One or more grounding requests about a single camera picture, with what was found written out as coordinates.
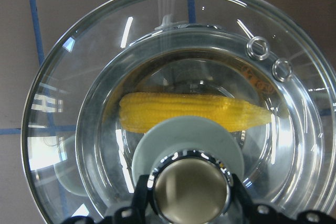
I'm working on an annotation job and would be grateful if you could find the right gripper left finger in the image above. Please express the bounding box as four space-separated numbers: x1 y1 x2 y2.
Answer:
61 174 150 224

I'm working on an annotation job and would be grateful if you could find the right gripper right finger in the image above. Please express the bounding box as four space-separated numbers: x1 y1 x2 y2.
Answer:
232 174 335 224

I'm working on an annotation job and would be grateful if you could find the yellow corn cob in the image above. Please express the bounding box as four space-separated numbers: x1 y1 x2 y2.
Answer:
119 92 271 133

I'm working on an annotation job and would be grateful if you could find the glass pot lid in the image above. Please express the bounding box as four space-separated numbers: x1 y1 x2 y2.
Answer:
22 0 335 223

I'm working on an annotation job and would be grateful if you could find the pale green electric pot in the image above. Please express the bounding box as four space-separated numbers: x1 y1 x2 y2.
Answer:
67 28 328 217

